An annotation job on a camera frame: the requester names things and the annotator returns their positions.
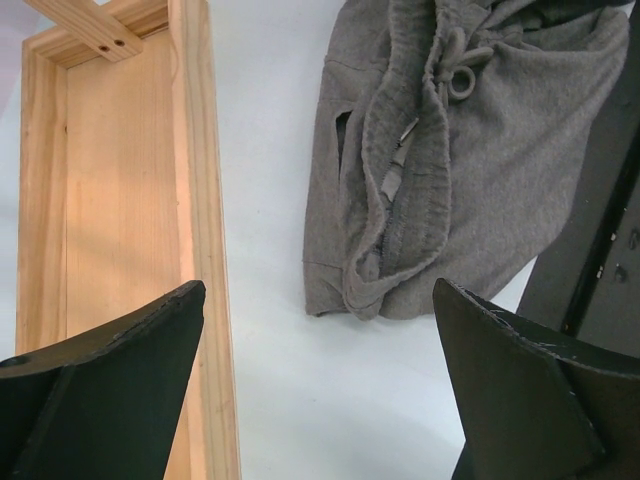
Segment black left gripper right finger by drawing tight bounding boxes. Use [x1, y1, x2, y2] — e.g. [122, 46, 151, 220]
[433, 278, 639, 479]

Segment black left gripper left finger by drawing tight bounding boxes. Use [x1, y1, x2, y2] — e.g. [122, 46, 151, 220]
[1, 280, 206, 479]

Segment grey drawstring shorts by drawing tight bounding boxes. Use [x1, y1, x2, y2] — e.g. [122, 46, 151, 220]
[303, 1, 630, 320]

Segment wooden clothes rack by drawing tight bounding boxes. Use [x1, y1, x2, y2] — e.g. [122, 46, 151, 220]
[16, 0, 241, 479]

